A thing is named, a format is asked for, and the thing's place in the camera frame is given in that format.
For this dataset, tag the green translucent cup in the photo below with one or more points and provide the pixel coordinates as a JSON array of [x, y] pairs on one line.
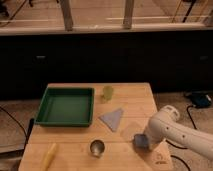
[[108, 93]]

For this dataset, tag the blue sponge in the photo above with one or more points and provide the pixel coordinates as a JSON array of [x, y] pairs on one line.
[[141, 141]]

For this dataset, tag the small metal cup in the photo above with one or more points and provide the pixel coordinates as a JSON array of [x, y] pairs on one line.
[[97, 148]]

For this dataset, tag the green plastic tray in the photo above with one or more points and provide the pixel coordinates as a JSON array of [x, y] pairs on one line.
[[72, 107]]

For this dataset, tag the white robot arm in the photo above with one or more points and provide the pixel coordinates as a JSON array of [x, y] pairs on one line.
[[163, 124]]

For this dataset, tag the blue triangular cloth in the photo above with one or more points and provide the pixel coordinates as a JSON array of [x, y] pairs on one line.
[[112, 119]]

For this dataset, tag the dark box on floor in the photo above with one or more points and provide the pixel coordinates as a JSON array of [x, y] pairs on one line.
[[201, 100]]

